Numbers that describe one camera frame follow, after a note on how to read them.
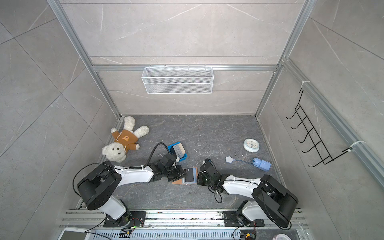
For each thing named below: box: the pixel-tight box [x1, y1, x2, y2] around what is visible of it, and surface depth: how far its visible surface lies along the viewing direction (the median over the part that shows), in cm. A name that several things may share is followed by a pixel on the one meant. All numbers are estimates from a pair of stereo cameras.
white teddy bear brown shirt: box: [102, 116, 150, 163], surface depth 97 cm
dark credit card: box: [184, 168, 194, 182], surface depth 89 cm
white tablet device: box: [57, 227, 96, 240], surface depth 67 cm
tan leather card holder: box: [172, 167, 198, 185], surface depth 87 cm
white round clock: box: [243, 138, 260, 153], surface depth 100 cm
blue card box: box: [167, 141, 187, 162], surface depth 97 cm
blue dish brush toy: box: [225, 156, 272, 172], surface depth 90 cm
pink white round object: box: [272, 233, 292, 240], surface depth 68 cm
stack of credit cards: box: [172, 142, 186, 159], surface depth 97 cm
